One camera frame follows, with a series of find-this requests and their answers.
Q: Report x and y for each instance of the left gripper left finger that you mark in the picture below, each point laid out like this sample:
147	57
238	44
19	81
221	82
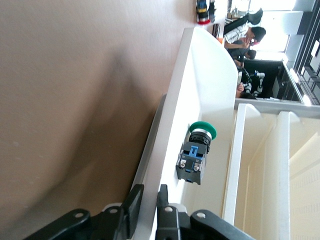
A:
130	215

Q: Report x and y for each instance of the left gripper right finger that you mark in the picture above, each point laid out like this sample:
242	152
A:
167	225

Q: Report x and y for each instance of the green push button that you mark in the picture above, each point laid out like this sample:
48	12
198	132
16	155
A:
192	160

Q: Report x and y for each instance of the white plastic drawer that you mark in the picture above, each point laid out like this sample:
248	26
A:
240	150
283	162
212	87

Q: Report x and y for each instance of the red push button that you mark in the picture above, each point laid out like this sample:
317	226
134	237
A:
203	15

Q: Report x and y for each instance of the dark-haired seated person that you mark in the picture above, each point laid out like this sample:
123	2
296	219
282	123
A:
246	95

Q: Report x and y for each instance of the background white robot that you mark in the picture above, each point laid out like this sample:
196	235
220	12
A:
260	82

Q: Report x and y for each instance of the person in dark clothes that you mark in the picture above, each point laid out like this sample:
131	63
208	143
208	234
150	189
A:
241	53

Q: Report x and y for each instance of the person in white shirt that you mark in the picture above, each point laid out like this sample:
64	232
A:
237	35

